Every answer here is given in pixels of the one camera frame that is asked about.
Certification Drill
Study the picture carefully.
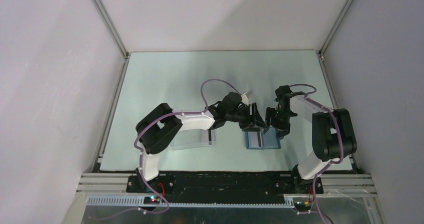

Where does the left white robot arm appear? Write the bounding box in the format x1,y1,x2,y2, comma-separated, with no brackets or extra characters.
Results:
134,92,269,192

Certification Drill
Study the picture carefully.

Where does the clear plastic card box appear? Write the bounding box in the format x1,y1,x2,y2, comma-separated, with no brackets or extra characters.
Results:
170,129,202,150

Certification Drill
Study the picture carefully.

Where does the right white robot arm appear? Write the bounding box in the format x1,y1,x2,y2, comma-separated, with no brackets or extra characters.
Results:
265,85,357,193

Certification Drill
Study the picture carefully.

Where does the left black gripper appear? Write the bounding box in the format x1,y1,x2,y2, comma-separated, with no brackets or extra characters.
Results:
225,103,268,133

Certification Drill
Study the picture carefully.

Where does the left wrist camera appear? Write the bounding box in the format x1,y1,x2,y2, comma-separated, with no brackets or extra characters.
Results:
240,90,252,105

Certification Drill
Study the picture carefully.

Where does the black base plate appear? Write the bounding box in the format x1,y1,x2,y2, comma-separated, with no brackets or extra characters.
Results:
148,171,324,205

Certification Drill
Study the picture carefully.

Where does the aluminium frame rail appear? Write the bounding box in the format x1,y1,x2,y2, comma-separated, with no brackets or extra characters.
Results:
91,0,129,59

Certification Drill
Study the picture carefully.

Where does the white credit card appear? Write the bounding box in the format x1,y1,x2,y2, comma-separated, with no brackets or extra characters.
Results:
247,132,263,149
200,130,216,147

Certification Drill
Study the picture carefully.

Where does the blue leather card holder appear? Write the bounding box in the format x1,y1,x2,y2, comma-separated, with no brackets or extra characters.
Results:
245,128,281,150

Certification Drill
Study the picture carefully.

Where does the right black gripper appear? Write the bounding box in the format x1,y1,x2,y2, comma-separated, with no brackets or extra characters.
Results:
264,107,294,139

